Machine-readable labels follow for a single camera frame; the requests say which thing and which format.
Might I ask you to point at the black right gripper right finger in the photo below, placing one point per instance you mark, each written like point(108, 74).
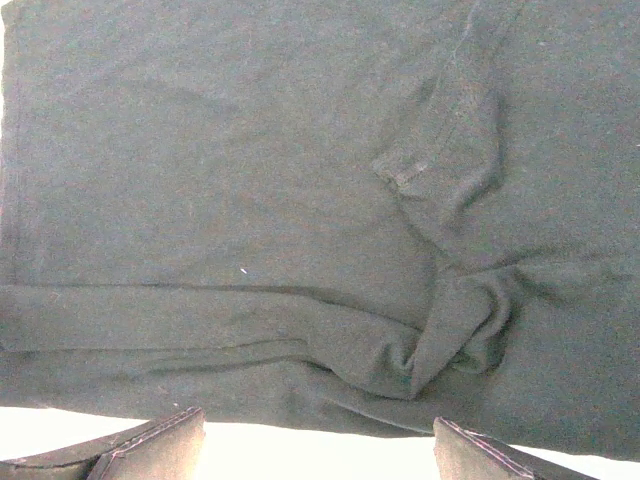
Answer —
point(463, 454)

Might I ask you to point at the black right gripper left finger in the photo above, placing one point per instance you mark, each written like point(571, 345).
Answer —
point(158, 449)

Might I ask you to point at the black t-shirt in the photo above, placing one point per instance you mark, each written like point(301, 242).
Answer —
point(346, 216)

